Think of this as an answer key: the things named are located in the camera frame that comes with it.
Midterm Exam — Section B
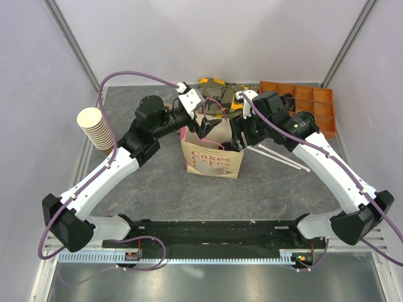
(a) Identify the dark patterned rolled tie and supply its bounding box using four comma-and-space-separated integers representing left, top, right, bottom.
280, 92, 296, 111

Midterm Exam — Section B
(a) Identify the white wrapped straw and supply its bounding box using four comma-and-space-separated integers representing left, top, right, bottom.
258, 144, 311, 172
247, 146, 302, 170

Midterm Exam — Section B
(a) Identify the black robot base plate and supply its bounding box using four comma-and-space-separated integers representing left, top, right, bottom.
102, 220, 326, 257

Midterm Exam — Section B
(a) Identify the beige pink paper bag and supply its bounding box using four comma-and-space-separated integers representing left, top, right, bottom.
180, 115, 243, 179

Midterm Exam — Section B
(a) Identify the white wrapped straw right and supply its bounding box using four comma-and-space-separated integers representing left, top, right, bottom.
258, 144, 311, 172

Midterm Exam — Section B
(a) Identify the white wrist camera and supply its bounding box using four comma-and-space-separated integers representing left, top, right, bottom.
176, 82, 205, 113
235, 89, 258, 119

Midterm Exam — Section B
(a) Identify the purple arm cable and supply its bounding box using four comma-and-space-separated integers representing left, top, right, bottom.
239, 91, 403, 273
37, 70, 186, 286

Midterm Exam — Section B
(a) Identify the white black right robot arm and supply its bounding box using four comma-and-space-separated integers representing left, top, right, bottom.
230, 90, 394, 248

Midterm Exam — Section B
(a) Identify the orange wooden divided tray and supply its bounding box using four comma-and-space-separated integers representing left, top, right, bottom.
259, 81, 337, 139

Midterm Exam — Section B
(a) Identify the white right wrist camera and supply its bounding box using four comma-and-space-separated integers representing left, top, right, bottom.
235, 89, 258, 119

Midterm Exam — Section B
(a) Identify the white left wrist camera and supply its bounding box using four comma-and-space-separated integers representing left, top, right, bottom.
176, 82, 205, 113

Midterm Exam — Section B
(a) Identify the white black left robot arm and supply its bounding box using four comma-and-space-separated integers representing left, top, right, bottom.
42, 94, 221, 252

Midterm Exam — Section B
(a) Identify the white wrapped straw left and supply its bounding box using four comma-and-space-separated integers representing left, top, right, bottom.
247, 146, 302, 170

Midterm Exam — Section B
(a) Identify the stack of paper cups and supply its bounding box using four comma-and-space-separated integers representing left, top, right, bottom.
76, 107, 114, 154

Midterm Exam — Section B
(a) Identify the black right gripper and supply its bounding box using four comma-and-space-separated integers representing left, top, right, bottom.
229, 109, 273, 150

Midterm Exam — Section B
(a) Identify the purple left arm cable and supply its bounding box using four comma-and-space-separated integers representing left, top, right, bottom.
37, 70, 186, 286

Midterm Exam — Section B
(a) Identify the slotted grey cable duct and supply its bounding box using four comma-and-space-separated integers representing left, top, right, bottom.
57, 250, 297, 265

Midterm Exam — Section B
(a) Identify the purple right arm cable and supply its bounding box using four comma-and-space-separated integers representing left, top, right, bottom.
239, 91, 403, 273

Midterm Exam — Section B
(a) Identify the camouflage folded cloth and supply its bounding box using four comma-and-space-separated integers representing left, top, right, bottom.
198, 78, 258, 118

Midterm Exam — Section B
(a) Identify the black plastic cup lid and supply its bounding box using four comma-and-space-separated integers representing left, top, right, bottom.
222, 142, 236, 151

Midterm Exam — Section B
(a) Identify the brown pulp cup carrier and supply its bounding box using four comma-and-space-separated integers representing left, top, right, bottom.
164, 103, 180, 115

